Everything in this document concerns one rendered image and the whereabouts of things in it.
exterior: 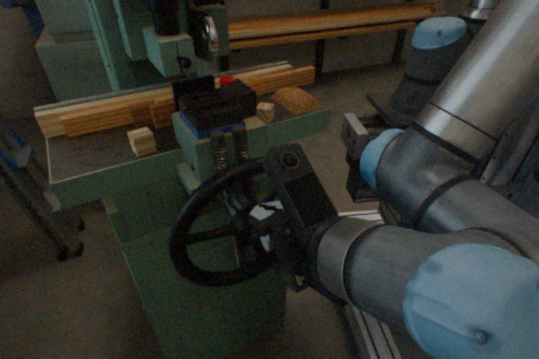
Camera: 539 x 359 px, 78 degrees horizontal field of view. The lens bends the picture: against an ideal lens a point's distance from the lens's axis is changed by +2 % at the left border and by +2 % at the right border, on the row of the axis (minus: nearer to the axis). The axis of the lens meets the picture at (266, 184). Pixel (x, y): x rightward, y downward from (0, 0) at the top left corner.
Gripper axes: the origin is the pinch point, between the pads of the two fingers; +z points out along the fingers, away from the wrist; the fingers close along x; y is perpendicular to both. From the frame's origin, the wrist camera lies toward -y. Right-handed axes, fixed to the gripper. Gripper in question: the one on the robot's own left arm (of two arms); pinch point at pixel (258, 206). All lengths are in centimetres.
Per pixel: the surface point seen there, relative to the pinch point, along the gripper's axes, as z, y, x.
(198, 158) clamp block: 11.2, -9.1, -4.0
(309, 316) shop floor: 65, 68, 32
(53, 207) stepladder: 125, 0, -47
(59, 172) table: 23.3, -13.1, -25.7
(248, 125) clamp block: 11.2, -12.1, 6.7
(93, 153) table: 26.4, -14.8, -19.7
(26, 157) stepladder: 117, -23, -47
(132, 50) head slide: 36, -35, -5
